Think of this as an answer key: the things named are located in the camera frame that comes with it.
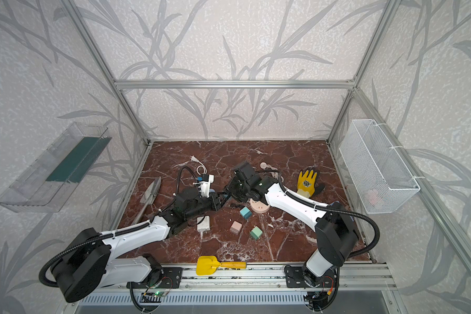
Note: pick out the pink round power strip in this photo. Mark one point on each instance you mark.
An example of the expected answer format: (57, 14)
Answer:
(258, 206)

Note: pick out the aluminium front rail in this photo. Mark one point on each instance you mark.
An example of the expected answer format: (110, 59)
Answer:
(274, 276)

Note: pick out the white wire basket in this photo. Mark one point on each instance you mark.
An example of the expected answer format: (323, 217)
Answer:
(381, 178)

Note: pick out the pink charger plug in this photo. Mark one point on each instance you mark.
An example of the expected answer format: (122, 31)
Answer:
(236, 227)

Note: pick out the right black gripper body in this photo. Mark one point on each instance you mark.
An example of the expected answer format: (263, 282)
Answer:
(235, 190)

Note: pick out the green charger plug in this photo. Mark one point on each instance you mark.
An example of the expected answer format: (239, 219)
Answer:
(256, 233)

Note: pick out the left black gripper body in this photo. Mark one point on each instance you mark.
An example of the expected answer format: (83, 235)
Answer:
(201, 207)

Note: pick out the white charger plug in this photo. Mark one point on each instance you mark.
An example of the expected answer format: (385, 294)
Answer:
(203, 225)

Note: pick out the teal charger plug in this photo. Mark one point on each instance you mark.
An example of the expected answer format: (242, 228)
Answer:
(246, 213)

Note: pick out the yellow toy shovel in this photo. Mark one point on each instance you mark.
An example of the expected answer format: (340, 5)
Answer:
(208, 265)

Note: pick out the yellow black work glove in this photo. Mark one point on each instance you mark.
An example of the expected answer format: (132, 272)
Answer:
(307, 185)

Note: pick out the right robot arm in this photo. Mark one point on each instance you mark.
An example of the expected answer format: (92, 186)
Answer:
(336, 233)

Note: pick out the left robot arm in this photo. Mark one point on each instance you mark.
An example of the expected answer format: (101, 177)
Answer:
(95, 259)

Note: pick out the clear plastic wall shelf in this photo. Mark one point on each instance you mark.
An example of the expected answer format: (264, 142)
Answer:
(49, 182)

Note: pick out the grey metal trowel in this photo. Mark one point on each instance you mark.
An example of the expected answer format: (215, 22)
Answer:
(148, 198)

